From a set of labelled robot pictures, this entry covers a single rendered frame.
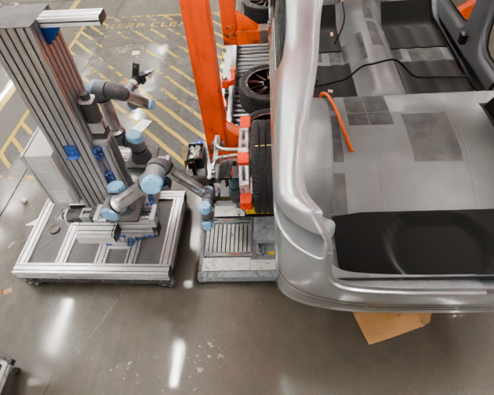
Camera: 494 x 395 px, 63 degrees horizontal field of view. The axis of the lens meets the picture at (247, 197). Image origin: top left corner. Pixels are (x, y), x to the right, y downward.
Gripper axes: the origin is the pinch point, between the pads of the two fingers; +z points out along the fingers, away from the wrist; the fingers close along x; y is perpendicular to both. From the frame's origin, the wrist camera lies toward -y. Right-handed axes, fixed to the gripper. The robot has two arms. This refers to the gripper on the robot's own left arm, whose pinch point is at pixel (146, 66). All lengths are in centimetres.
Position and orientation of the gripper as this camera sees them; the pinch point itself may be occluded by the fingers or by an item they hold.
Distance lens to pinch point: 335.9
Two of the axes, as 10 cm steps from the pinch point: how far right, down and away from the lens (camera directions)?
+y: -0.6, 6.2, 7.8
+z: 3.0, -7.4, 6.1
